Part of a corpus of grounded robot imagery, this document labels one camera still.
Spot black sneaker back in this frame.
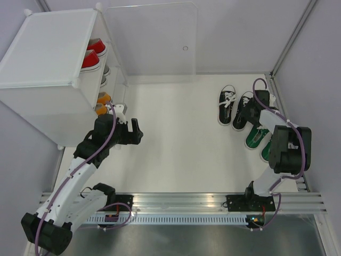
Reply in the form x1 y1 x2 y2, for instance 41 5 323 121
232 91 253 131

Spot black sneaker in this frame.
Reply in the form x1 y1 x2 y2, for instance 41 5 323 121
232 91 253 131
218 85 236 126

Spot green sneaker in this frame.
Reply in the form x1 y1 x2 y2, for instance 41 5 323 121
260 139 272 163
245 126 269 150

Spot orange sneaker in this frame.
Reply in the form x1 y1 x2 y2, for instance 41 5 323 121
97 92 111 105
94 103 108 116

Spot grey sneaker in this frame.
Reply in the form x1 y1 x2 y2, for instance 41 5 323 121
103 64 111 76
100 75 107 87

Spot red sneaker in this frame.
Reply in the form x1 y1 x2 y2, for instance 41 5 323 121
87 38 107 57
80 50 100 72

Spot transparent cabinet door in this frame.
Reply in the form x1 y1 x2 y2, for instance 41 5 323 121
104 2 198 84

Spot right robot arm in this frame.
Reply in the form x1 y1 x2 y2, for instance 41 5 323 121
241 90 312 211

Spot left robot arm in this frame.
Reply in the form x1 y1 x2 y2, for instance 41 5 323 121
21 114 143 255

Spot white plastic shoe cabinet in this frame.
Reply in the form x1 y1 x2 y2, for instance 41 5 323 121
1 3 127 147

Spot black sneaker front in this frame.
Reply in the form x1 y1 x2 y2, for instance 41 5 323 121
218 85 236 126

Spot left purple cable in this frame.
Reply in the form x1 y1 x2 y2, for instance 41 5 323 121
34 101 134 255

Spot purple cable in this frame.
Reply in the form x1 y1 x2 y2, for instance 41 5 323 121
34 101 134 255
250 78 307 233

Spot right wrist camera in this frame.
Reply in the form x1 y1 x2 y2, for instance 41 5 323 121
269 93 277 110

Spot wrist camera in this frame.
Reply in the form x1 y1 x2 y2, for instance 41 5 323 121
106 104 127 124
269 93 277 110

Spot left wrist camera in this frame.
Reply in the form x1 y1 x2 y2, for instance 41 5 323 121
106 104 127 124

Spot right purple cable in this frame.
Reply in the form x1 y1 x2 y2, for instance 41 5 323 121
250 78 307 233

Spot white slotted cable duct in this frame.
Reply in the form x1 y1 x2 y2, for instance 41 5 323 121
84 213 248 225

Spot aluminium corner frame right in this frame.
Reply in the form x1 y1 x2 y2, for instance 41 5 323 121
265 0 322 193

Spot aluminium corner frame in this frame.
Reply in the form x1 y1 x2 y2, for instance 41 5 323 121
35 0 51 12
265 0 322 193

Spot aluminium mounting rail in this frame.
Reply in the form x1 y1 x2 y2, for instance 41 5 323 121
131 193 327 214

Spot aluminium corner frame left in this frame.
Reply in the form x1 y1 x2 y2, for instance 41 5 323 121
35 0 51 12

